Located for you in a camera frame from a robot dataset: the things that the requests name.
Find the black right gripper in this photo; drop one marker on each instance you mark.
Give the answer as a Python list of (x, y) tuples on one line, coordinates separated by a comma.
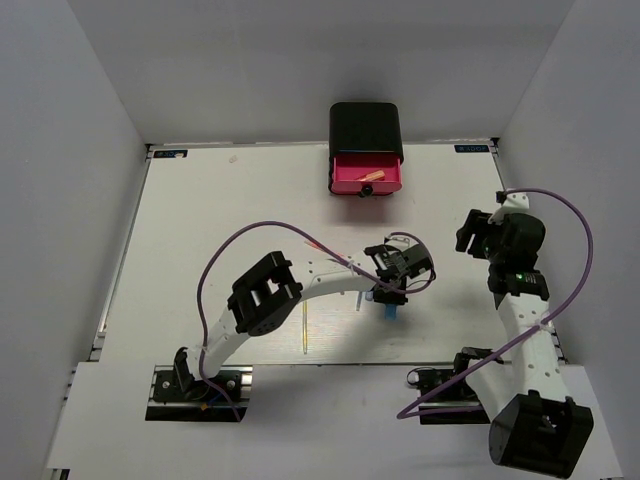
[(476, 223)]

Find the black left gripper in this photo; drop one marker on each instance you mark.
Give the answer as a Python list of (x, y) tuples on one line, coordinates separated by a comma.
[(396, 298)]

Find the blue eraser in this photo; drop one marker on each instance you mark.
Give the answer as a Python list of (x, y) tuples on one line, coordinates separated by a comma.
[(391, 312)]

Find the pink top drawer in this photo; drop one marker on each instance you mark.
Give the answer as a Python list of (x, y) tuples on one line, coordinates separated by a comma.
[(347, 167)]

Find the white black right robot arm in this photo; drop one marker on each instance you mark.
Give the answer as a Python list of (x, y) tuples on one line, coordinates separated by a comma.
[(535, 424)]

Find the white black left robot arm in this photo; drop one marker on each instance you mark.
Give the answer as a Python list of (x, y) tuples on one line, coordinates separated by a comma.
[(266, 294)]

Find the blue label right corner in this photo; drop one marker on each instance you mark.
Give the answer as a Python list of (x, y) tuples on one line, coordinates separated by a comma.
[(471, 148)]

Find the blue label corner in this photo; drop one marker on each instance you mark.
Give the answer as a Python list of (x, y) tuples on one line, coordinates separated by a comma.
[(170, 154), (471, 148)]

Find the yellow pencil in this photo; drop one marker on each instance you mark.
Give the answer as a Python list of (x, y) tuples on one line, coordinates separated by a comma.
[(304, 327)]

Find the red pen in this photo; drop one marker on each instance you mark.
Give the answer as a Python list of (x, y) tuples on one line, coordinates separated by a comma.
[(330, 253)]

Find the black drawer cabinet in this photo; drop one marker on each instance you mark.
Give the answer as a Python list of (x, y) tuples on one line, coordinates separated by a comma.
[(365, 127)]

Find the blue label left corner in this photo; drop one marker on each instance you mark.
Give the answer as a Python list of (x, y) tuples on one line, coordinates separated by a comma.
[(170, 154)]

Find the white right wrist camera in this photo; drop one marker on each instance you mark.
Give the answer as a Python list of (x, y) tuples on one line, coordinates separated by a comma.
[(509, 203)]

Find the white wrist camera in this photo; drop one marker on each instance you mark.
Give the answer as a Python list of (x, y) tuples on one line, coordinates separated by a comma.
[(509, 203), (398, 240)]

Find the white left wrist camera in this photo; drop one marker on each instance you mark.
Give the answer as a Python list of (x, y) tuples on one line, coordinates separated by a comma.
[(398, 240)]

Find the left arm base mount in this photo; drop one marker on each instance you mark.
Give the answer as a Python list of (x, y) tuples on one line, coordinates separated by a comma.
[(202, 404)]

